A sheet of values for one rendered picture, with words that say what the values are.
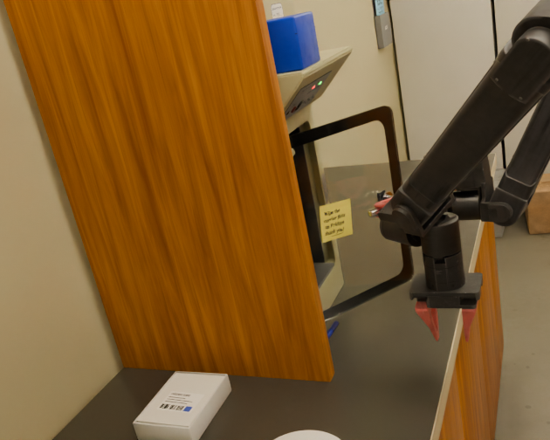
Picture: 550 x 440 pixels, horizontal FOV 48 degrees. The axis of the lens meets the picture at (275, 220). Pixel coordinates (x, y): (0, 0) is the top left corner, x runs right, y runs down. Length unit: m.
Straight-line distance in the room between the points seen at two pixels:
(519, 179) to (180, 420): 0.73
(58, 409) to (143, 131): 0.59
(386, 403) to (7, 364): 0.69
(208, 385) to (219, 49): 0.62
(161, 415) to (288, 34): 0.71
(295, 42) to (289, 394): 0.64
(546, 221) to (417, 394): 2.96
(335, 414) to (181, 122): 0.58
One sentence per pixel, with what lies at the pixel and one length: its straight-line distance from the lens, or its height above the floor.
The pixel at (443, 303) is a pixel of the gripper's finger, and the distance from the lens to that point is 0.95.
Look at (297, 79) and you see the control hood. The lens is 1.07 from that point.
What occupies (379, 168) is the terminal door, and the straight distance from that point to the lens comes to 1.29.
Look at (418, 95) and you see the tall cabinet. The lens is 4.24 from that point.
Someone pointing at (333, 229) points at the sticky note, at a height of 1.18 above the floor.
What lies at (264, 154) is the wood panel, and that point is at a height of 1.40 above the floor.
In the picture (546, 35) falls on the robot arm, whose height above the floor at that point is 1.56.
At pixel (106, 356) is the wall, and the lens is 1.45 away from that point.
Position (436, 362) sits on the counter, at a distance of 1.23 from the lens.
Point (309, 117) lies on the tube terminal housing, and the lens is 1.40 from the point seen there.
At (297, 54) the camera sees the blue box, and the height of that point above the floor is 1.54.
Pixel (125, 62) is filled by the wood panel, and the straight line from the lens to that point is 1.13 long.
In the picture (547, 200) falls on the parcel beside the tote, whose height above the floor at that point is 0.22.
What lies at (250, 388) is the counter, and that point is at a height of 0.94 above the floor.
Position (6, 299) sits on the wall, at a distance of 1.24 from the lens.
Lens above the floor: 1.63
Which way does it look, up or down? 19 degrees down
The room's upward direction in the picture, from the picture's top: 12 degrees counter-clockwise
